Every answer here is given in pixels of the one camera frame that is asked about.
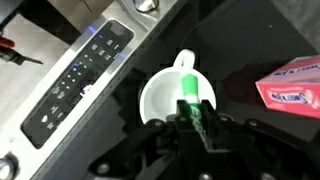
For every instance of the green dry erase marker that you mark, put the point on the green dry erase marker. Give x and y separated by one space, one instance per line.
194 106

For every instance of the white mug with green print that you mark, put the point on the white mug with green print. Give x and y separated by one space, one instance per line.
162 91

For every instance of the silver stove knob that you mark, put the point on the silver stove knob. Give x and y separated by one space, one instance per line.
146 5
9 167

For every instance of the left silver stove knob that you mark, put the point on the left silver stove knob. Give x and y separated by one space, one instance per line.
9 167

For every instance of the black stove display panel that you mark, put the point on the black stove display panel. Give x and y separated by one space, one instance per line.
75 82

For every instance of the orange handled tool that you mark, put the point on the orange handled tool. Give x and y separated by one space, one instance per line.
8 54

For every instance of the right silver stove knob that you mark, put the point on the right silver stove knob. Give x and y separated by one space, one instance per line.
146 5

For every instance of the red candy box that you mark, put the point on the red candy box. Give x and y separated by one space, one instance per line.
294 87

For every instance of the stainless steel stove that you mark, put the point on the stainless steel stove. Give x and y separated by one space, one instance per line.
35 163

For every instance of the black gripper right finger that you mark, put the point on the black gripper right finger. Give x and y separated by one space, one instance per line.
265 152

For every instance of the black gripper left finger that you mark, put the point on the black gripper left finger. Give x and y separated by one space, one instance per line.
146 144

